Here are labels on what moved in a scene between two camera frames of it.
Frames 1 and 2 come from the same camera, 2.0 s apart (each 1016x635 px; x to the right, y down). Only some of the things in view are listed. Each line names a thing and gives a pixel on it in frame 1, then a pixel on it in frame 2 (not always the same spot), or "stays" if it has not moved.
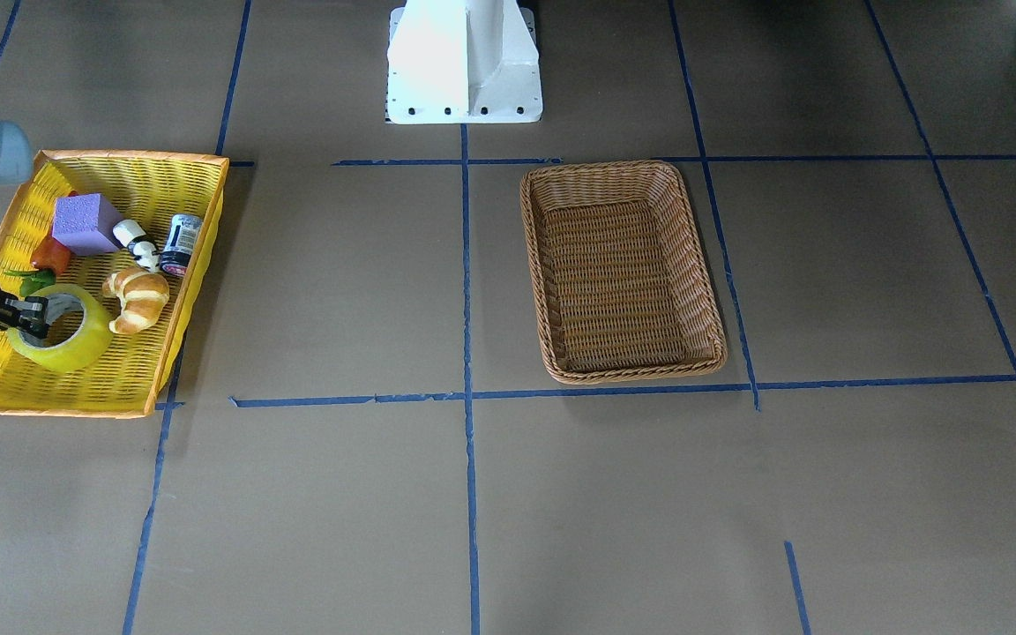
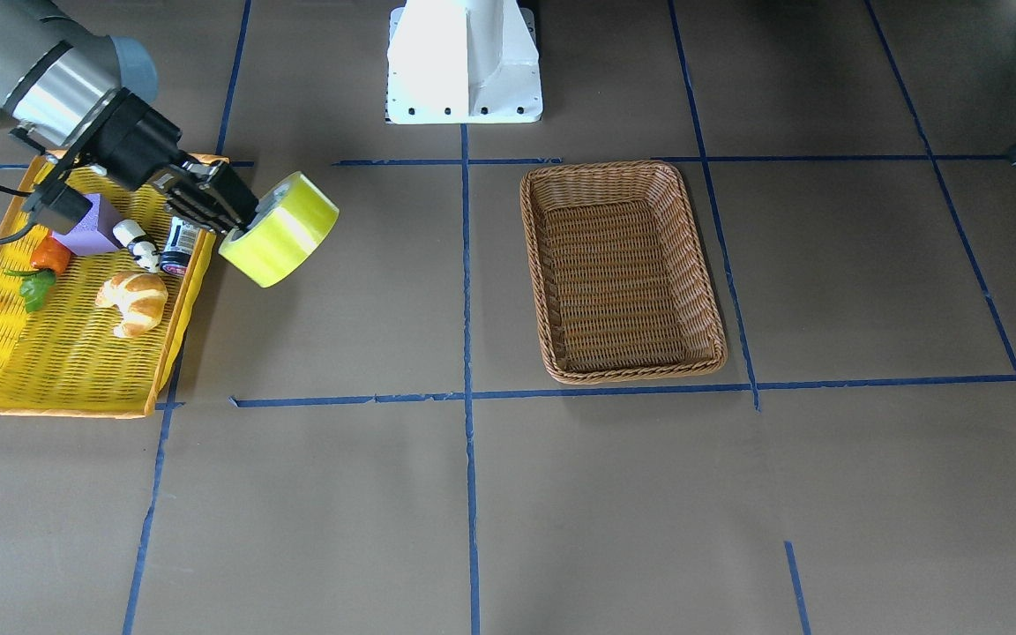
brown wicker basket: x=620 y=282 stays
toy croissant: x=143 y=295 stays
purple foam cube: x=84 y=224 stays
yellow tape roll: x=91 y=345 → x=288 y=224
